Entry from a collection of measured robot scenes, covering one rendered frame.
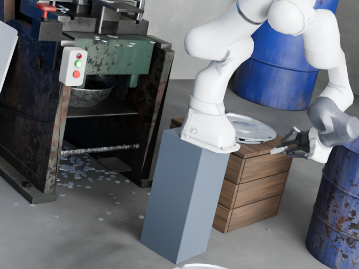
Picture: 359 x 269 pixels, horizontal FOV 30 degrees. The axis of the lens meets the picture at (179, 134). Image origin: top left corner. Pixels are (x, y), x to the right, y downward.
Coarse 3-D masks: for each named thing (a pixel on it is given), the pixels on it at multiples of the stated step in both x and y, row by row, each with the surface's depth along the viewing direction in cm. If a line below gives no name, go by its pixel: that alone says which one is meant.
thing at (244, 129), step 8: (232, 120) 285; (240, 120) 287; (248, 120) 290; (240, 128) 275; (248, 128) 277; (256, 128) 281; (264, 128) 284; (240, 136) 265; (248, 136) 269; (256, 136) 271; (264, 136) 273; (272, 136) 275
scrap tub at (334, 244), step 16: (352, 144) 280; (336, 160) 255; (352, 160) 247; (336, 176) 254; (352, 176) 248; (320, 192) 266; (336, 192) 255; (352, 192) 249; (320, 208) 264; (336, 208) 255; (352, 208) 250; (320, 224) 263; (336, 224) 256; (352, 224) 252; (320, 240) 263; (336, 240) 257; (352, 240) 253; (320, 256) 263; (336, 256) 258; (352, 256) 255
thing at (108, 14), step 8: (96, 0) 262; (104, 0) 263; (112, 0) 266; (120, 0) 270; (96, 8) 266; (104, 8) 263; (112, 8) 254; (120, 8) 255; (128, 8) 259; (136, 8) 263; (96, 16) 266; (104, 16) 265; (112, 16) 267; (104, 24) 266; (112, 24) 269; (96, 32) 267; (104, 32) 268; (112, 32) 270
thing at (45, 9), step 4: (36, 4) 240; (40, 4) 239; (44, 4) 240; (48, 4) 242; (40, 8) 238; (44, 8) 237; (48, 8) 238; (52, 8) 239; (56, 8) 240; (44, 12) 241; (44, 16) 241
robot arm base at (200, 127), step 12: (192, 96) 231; (192, 108) 229; (204, 108) 226; (216, 108) 227; (192, 120) 228; (204, 120) 226; (216, 120) 226; (228, 120) 231; (180, 132) 233; (192, 132) 228; (204, 132) 227; (216, 132) 224; (228, 132) 227; (204, 144) 226; (216, 144) 225; (228, 144) 227
